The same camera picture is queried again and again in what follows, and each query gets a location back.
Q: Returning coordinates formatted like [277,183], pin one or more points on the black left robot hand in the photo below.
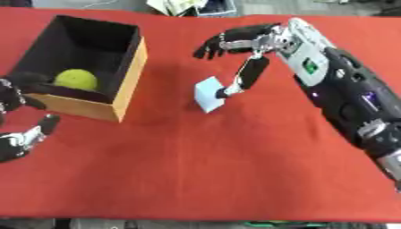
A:
[15,98]

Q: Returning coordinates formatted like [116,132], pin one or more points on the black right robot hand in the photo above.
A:
[251,33]

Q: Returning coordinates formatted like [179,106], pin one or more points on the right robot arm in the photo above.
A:
[334,86]

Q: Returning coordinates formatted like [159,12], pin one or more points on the open cardboard box black inside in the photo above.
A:
[83,62]

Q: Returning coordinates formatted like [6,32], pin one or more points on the yellow-green ball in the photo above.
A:
[77,79]

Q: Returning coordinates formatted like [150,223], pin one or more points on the papers and bag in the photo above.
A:
[190,6]

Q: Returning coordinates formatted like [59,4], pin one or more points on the pale blue cube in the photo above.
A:
[209,94]

